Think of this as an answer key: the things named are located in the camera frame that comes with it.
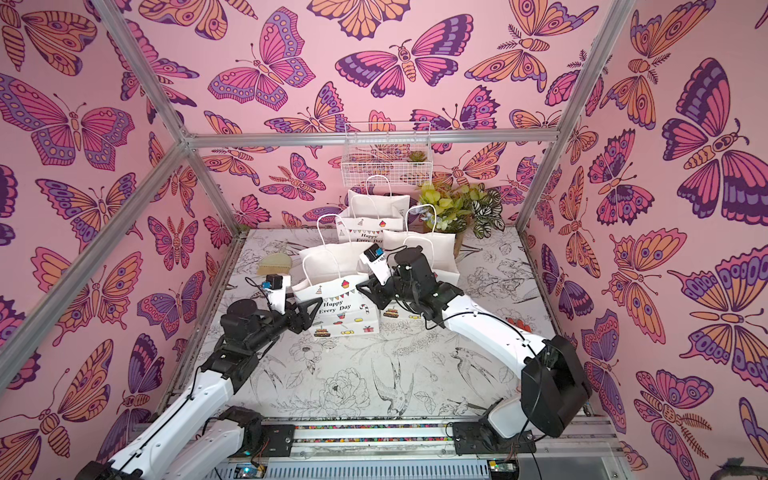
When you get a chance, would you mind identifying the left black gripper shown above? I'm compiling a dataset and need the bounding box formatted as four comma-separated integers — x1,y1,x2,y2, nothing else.
246,291,322,356

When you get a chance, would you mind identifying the white paper bag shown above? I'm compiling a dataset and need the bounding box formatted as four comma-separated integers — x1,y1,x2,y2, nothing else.
383,230,460,324
334,175,411,242
292,241,379,340

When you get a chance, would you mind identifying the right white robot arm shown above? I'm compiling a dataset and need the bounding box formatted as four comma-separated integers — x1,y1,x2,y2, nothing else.
356,244,592,439

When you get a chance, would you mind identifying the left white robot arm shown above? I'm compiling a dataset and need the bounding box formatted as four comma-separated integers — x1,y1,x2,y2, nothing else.
76,297,323,479

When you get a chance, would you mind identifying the green potted plant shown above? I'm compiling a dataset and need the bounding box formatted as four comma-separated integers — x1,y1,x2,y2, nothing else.
419,183,506,257

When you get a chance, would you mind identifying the small succulent in basket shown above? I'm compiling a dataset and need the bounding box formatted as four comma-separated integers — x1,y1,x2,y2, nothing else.
408,151,428,163

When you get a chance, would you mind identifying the red rubber glove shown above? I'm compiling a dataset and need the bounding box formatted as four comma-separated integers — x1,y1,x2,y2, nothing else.
505,316,534,333

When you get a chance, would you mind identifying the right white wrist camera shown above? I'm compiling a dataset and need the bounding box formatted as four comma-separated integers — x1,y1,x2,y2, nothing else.
360,243,392,285

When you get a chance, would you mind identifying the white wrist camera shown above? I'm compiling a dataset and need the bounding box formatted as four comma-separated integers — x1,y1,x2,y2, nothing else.
261,274,291,314
360,243,392,285

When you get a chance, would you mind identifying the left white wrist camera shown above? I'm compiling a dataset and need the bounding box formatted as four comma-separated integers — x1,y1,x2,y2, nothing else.
261,274,291,314

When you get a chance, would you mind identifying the white wire wall basket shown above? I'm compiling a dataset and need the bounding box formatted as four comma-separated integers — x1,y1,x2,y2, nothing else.
339,120,434,187

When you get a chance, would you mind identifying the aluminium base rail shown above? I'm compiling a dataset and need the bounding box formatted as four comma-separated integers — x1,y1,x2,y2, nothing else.
119,416,631,480

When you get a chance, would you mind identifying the aluminium frame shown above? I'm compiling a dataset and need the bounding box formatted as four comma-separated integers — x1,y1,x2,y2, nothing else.
1,1,635,387

